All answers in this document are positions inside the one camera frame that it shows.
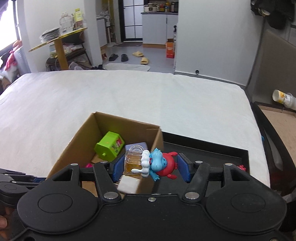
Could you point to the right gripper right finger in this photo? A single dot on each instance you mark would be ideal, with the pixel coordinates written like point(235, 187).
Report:
point(185, 167)

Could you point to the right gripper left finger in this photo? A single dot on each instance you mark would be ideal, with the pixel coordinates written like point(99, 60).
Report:
point(118, 166)

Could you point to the red crab toy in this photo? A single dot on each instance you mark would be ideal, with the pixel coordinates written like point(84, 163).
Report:
point(170, 166)

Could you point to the glass perfume bottle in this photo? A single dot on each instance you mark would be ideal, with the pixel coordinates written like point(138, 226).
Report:
point(132, 161)

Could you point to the white cube block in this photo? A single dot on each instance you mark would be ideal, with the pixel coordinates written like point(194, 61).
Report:
point(128, 185)

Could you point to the green toy block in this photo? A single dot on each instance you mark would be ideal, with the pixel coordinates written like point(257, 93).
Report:
point(109, 146)

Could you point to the blue smurf figurine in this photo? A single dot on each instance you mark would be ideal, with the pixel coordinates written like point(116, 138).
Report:
point(151, 164)

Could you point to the lavender cube box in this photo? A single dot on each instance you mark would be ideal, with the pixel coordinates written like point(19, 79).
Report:
point(136, 147)

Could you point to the brown cardboard box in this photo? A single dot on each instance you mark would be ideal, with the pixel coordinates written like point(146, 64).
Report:
point(80, 150)

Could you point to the girl doll figurine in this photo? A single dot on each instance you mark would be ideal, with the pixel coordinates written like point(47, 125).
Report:
point(241, 167)

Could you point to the black tray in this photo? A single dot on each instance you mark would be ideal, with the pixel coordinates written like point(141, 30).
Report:
point(215, 155)

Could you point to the white bed cover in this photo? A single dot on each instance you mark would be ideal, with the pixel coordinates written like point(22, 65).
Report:
point(41, 113)

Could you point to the white floor mat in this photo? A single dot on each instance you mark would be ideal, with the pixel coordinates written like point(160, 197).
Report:
point(123, 66)

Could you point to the yellow slipper near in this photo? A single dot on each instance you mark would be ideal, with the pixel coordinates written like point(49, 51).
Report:
point(144, 61)

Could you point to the yellow slipper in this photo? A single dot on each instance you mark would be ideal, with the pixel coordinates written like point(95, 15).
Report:
point(144, 61)
point(138, 54)

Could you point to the black slipper right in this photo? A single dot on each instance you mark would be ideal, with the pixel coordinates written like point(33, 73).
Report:
point(124, 58)

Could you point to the black slipper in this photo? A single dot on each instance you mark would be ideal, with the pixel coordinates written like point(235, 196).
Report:
point(113, 57)
point(124, 58)

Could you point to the black slipper left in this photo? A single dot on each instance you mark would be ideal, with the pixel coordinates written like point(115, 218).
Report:
point(113, 57)

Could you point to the yellow slipper far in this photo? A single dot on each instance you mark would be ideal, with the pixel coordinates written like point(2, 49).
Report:
point(138, 54)

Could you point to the white yellow bottle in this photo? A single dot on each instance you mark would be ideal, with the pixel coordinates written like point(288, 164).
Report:
point(287, 99)

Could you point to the orange carton box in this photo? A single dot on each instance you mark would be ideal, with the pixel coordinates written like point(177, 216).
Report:
point(170, 49)

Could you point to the grey chair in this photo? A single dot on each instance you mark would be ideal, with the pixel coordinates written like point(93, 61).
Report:
point(274, 68)

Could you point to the yellow round table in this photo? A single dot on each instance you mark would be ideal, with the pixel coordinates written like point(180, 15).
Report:
point(59, 47)

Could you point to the white kitchen cabinet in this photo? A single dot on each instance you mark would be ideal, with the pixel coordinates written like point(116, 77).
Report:
point(157, 28)

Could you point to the glass jar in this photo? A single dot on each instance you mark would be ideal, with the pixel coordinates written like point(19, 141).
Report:
point(66, 23)

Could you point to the rice cooker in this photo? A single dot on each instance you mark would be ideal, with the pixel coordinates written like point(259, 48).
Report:
point(150, 8)

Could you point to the black hanging bag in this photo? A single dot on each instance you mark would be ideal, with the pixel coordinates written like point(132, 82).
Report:
point(276, 12)

